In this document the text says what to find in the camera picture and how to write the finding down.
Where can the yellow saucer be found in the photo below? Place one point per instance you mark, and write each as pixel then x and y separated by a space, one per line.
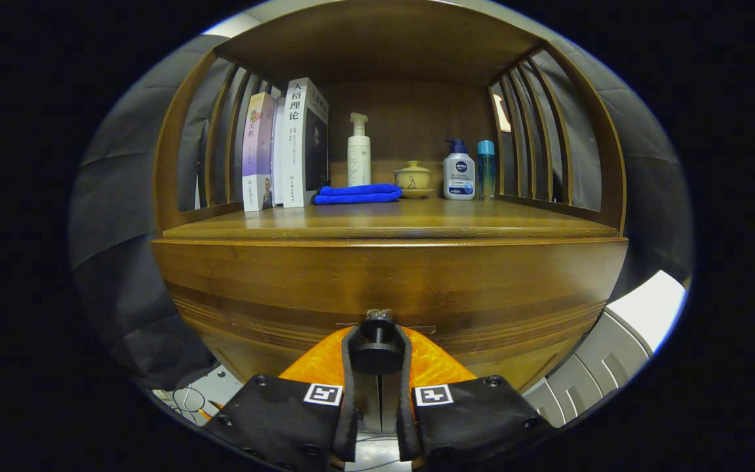
pixel 417 193

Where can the purple book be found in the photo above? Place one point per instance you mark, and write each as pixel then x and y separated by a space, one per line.
pixel 258 144

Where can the blue folded cloth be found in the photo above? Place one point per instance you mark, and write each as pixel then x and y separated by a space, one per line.
pixel 358 195

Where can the white bottle with blue pump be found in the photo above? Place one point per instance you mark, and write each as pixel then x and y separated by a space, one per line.
pixel 459 174

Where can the black backdrop cloth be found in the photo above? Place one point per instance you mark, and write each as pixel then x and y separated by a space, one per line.
pixel 122 196

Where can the wooden drawer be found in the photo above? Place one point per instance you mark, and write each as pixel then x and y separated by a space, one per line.
pixel 390 282

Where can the yellow lidded tea cup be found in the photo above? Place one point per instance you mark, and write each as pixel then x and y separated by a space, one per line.
pixel 413 177

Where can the teal clear bottle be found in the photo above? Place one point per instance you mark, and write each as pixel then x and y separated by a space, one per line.
pixel 485 170

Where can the thin white book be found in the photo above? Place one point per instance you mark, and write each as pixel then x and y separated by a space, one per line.
pixel 278 164

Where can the thick white book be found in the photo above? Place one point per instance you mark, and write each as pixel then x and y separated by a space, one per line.
pixel 293 151

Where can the wooden cabinet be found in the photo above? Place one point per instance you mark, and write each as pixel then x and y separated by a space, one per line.
pixel 417 118

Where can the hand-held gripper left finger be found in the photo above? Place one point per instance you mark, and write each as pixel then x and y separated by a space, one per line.
pixel 349 393

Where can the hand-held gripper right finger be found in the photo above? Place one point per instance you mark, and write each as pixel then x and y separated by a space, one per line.
pixel 405 413

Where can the black drawer knob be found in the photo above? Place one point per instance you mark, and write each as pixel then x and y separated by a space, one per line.
pixel 377 357

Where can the wooden countertop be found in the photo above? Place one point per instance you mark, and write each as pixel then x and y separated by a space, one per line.
pixel 449 219

